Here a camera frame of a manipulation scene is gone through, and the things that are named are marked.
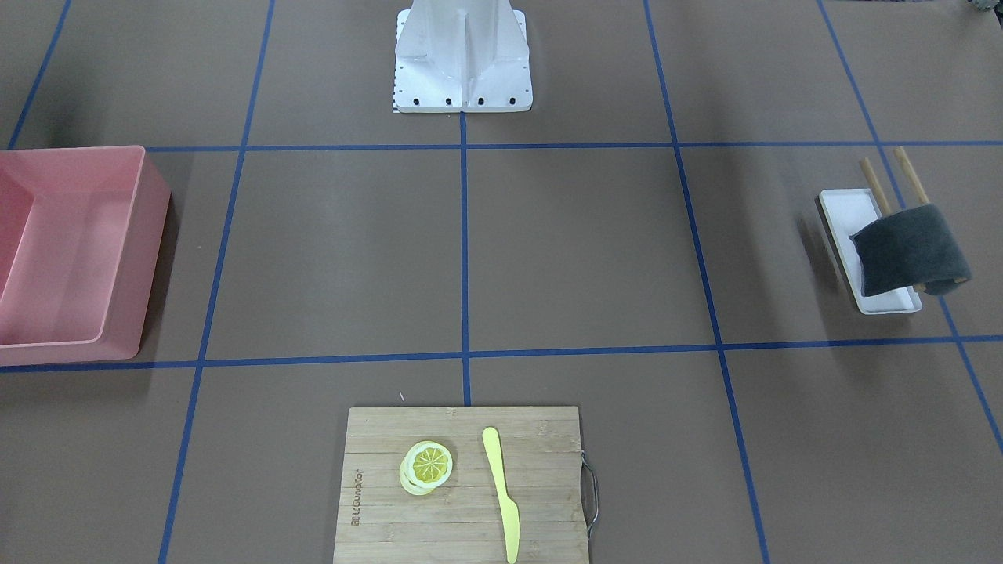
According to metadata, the dark grey cloth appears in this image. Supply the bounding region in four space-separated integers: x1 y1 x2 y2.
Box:
849 204 973 297

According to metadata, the yellow lemon slice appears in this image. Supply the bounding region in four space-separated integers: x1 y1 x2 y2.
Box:
398 440 454 496

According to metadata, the bamboo cutting board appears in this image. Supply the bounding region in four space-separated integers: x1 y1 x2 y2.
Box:
332 406 590 563

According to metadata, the yellow plastic knife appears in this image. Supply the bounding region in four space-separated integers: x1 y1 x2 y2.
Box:
481 426 522 563

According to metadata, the white rack tray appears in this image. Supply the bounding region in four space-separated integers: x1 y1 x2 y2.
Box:
818 188 923 316

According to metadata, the pink plastic bin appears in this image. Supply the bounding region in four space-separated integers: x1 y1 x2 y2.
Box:
1 146 171 367

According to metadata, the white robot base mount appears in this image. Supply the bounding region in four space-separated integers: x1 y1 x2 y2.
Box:
392 1 534 114

